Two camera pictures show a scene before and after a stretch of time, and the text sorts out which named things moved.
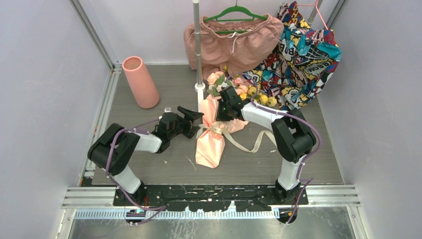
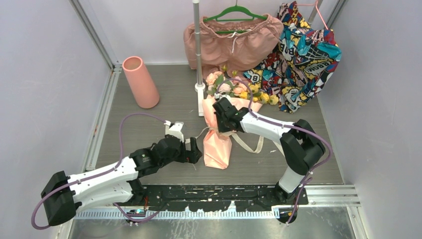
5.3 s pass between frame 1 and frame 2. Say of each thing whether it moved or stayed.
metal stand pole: stayed
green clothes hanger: stayed
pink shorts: stayed
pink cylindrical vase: stayed
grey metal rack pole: stayed
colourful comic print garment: stayed
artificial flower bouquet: stayed
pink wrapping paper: moved
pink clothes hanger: stayed
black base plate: stayed
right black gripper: moved
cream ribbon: moved
